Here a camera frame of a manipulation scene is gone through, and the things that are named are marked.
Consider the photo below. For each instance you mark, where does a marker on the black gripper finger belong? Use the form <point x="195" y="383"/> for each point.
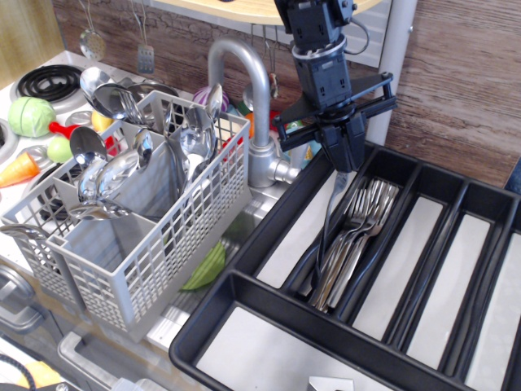
<point x="332" y="143"/>
<point x="353" y="142"/>

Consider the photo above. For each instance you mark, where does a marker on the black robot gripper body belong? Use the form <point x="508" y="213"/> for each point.
<point x="329" y="95"/>

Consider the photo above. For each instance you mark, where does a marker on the silver metal fork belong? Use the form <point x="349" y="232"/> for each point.
<point x="341" y="182"/>

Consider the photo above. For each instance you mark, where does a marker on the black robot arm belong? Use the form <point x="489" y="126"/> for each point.
<point x="316" y="17"/>

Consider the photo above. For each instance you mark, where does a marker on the silver spoon in basket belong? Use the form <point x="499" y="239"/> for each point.
<point x="197" y="134"/>

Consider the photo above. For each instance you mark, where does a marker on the black cutlery tray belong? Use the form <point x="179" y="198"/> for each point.
<point x="433" y="303"/>

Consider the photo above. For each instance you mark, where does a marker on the grey plastic cutlery basket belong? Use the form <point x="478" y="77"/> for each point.
<point x="124" y="271"/>

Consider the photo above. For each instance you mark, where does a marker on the silver kitchen faucet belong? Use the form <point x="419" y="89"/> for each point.
<point x="265" y="167"/>

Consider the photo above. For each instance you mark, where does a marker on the pile of silver forks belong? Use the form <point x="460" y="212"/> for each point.
<point x="367" y="212"/>

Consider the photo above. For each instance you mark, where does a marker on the round wooden shelf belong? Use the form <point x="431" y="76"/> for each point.
<point x="248" y="11"/>

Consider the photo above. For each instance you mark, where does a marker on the grey metal pole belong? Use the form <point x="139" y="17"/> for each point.
<point x="399" y="27"/>

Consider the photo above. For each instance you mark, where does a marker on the purple toy onion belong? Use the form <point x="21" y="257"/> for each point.
<point x="201" y="97"/>

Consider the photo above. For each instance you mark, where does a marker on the green toy leaf vegetable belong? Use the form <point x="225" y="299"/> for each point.
<point x="211" y="266"/>

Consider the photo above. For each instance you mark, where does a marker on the hanging silver spatula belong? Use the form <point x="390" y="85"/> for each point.
<point x="145" y="53"/>

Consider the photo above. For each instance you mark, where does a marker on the large silver spoon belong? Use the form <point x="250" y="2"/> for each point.
<point x="97" y="87"/>

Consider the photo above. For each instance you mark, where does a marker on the hanging silver skimmer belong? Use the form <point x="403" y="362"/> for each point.
<point x="92" y="44"/>

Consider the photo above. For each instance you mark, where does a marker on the black coil stove burner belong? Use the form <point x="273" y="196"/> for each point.
<point x="51" y="83"/>

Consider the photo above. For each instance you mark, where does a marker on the green toy apple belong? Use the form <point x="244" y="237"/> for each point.
<point x="58" y="149"/>

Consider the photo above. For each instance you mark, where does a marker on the green toy cabbage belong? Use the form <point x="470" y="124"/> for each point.
<point x="30" y="117"/>

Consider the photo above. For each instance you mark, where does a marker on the orange toy carrot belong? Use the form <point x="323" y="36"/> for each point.
<point x="23" y="168"/>

